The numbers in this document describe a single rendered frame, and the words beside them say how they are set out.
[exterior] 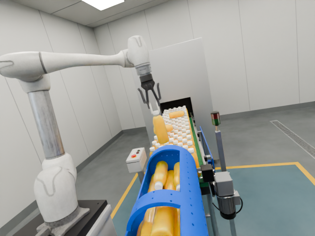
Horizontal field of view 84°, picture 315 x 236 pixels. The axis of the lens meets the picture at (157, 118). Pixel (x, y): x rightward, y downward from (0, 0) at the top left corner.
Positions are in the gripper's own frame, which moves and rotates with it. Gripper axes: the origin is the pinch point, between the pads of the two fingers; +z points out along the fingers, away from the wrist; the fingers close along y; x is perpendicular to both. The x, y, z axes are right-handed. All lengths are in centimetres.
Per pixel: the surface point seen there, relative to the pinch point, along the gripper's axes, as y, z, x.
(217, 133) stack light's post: 39, 38, 30
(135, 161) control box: -24.9, 35.6, 6.4
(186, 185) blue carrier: 10, 24, -45
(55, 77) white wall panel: -218, -66, 253
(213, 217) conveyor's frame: 20, 117, 28
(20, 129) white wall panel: -239, 9, 147
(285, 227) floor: 83, 149, 35
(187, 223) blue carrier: 9, 24, -63
